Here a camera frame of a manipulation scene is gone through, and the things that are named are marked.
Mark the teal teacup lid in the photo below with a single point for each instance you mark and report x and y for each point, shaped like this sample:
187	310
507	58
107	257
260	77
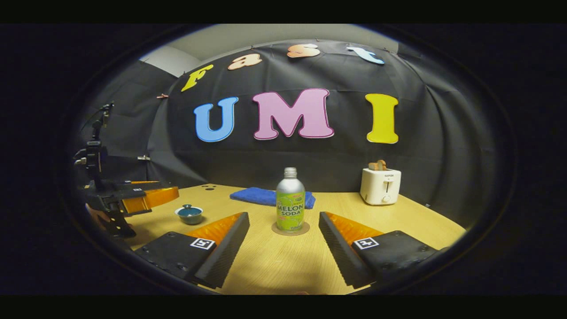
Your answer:
188	211

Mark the silver green water bottle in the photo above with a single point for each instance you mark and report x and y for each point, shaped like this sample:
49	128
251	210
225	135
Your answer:
290	204

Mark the white toaster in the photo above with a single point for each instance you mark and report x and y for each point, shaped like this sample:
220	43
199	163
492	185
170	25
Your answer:
378	188

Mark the round brown coaster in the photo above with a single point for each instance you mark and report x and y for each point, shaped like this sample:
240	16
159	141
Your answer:
277	231

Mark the black backdrop cloth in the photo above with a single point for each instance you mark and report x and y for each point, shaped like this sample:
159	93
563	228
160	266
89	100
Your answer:
274	164

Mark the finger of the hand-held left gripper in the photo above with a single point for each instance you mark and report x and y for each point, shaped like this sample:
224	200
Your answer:
141	182
153	198

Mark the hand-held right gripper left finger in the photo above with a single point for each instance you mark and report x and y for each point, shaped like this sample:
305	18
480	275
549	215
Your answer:
230	248

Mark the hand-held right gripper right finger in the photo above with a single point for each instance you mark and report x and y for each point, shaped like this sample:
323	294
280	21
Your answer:
339	252

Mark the toast slice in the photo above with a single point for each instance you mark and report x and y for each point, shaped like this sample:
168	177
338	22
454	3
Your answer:
377	165

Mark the blue towel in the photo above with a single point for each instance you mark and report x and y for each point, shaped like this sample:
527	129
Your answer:
254	195

